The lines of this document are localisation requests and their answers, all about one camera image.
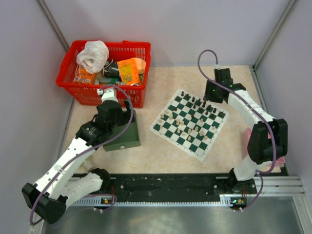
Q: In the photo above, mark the pink plastic tray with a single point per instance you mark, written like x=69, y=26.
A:
x=247, y=134

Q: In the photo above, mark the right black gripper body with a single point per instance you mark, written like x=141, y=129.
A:
x=211, y=94

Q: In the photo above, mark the black wrapped bundle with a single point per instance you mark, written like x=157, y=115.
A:
x=110, y=69

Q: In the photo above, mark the white crumpled plastic bag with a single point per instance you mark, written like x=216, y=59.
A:
x=94, y=56

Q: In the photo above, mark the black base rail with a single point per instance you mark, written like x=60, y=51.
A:
x=188, y=187

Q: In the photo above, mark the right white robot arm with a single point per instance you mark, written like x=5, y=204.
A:
x=269, y=136

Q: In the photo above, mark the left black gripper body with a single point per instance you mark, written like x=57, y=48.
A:
x=123, y=118

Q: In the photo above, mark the orange yellow snack package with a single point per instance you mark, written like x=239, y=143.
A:
x=128, y=72

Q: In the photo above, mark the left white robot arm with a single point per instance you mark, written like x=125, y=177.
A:
x=52, y=194

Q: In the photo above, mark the green white chess mat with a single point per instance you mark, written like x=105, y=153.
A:
x=184, y=123

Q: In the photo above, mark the dark green plastic tray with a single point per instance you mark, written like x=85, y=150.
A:
x=129, y=139

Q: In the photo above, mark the peach sponge block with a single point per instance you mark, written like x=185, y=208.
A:
x=141, y=65

